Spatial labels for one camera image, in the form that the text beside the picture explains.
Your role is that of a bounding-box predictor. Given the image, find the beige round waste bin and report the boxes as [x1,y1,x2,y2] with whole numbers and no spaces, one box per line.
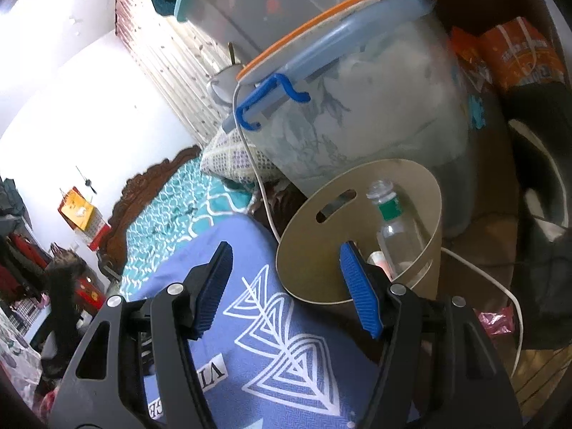
[275,158,444,305]

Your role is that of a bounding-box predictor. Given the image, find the leaf patterned curtain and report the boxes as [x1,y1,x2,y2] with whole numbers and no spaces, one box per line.
[115,0,251,144]

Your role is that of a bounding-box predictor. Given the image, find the carved wooden headboard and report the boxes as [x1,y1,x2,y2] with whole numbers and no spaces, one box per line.
[96,145,202,278]

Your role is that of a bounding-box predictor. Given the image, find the small white pink container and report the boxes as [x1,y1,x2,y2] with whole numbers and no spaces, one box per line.
[367,250,391,278]

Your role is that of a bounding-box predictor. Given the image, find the clear bottle with green label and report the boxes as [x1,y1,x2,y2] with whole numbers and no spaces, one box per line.
[366,179,430,278]

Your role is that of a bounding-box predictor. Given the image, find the blue printed blanket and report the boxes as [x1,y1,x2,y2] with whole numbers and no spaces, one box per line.
[129,212,421,429]

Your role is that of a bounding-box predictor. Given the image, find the translucent storage box blue lid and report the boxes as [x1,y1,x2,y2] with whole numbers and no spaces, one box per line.
[222,0,481,237]

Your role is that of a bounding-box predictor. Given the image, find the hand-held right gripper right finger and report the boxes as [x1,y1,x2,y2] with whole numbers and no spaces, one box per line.
[339,240,523,429]

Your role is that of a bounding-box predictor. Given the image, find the red gift box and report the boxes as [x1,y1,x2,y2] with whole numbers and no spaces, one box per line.
[75,277,108,311]

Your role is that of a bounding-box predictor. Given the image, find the white mug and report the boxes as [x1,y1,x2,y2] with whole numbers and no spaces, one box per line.
[206,65,244,110]

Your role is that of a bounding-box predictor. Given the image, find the hanging dark clothes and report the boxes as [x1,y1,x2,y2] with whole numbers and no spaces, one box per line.
[0,178,52,305]

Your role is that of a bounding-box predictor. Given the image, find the large translucent storage box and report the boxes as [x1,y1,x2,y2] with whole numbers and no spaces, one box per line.
[174,0,380,54]

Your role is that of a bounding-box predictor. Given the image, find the dark fur coat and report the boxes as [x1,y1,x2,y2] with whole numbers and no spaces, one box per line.
[42,252,88,367]

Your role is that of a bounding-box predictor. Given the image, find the orange rimmed lid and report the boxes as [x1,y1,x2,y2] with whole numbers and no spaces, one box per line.
[236,0,380,82]

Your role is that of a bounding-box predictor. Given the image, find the orange shopping bag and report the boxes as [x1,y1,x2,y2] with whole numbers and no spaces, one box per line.
[449,15,566,94]

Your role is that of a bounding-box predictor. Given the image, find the black bag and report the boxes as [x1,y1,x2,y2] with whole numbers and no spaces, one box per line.
[500,85,572,349]

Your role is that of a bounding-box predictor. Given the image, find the teal patterned bed cover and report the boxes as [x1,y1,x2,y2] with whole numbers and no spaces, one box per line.
[120,156,260,300]

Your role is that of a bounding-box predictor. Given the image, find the white cable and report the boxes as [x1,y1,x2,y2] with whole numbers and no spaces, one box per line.
[231,76,524,383]

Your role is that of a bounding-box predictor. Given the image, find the checkered folded quilt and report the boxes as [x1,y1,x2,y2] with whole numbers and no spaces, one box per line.
[199,132,280,184]

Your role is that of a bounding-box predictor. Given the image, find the red yellow wall calendar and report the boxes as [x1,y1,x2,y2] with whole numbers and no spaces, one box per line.
[57,186,112,251]

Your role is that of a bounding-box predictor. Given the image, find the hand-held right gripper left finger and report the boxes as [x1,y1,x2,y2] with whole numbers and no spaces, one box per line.
[48,241,234,429]

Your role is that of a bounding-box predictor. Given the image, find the pink plastic bag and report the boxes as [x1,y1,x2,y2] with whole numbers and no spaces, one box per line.
[476,308,514,336]

